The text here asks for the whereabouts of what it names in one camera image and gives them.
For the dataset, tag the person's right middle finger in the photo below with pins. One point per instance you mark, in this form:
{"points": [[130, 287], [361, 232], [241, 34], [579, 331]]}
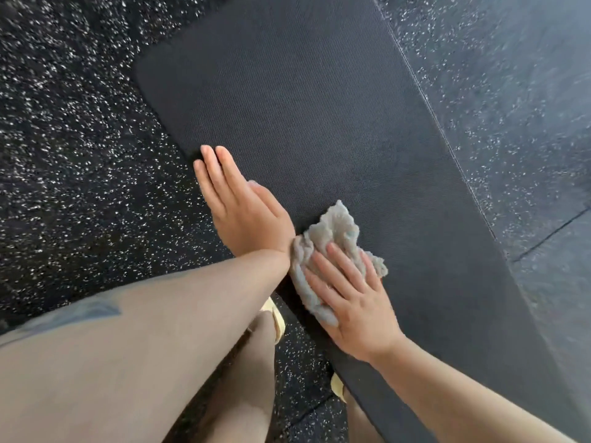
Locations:
{"points": [[330, 272]]}

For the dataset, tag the person's left middle finger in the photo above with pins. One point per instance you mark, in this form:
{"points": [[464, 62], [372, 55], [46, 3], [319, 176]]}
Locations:
{"points": [[212, 168]]}

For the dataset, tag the person's left leg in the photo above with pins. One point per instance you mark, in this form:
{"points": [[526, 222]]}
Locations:
{"points": [[240, 387]]}

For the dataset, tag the person's right leg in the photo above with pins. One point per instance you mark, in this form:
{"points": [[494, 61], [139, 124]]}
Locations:
{"points": [[362, 422]]}

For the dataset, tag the person's left forearm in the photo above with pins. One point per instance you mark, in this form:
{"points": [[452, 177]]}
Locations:
{"points": [[138, 346]]}

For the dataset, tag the person's left hand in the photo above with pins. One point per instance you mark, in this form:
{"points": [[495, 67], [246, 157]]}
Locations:
{"points": [[249, 221]]}

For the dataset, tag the person's leg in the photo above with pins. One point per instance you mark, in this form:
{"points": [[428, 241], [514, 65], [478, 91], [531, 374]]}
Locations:
{"points": [[240, 387], [362, 422]]}

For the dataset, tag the grey cleaning cloth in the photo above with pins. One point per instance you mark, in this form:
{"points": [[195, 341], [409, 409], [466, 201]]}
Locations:
{"points": [[330, 230]]}

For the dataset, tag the person's right hand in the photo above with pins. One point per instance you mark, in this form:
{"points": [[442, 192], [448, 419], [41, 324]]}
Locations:
{"points": [[360, 313]]}

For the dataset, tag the black exercise mat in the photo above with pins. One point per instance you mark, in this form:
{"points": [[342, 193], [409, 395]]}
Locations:
{"points": [[332, 110]]}

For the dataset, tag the person's right little finger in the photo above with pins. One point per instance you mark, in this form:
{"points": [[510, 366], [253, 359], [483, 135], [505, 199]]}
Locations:
{"points": [[371, 272]]}

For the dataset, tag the person's right forearm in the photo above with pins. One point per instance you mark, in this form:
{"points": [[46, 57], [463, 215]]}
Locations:
{"points": [[457, 401]]}

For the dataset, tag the yellow sandal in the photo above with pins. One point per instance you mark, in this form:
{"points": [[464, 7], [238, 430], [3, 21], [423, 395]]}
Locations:
{"points": [[338, 387], [275, 318]]}

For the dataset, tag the person's left thumb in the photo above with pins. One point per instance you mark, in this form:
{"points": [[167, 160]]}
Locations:
{"points": [[267, 198]]}

